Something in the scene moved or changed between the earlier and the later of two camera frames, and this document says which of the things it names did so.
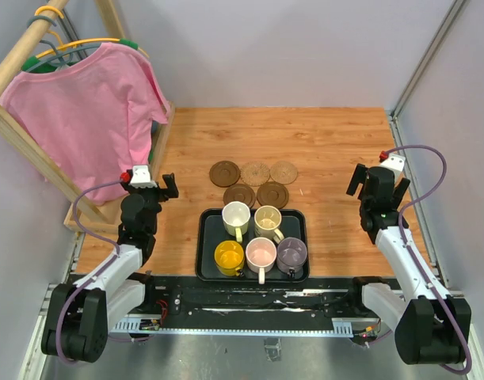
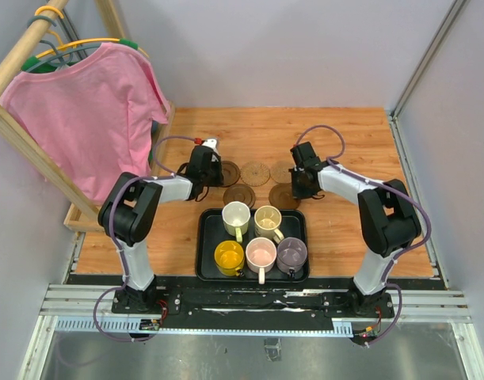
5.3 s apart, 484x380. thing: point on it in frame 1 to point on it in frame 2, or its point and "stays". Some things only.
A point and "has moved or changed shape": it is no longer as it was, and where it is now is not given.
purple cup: x=291 y=254 stays
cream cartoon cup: x=267 y=220 stays
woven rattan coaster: x=255 y=173 stays
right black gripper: x=359 y=176 to x=298 y=193
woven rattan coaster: x=283 y=172 stays
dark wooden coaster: x=273 y=194 has moved or changed shape
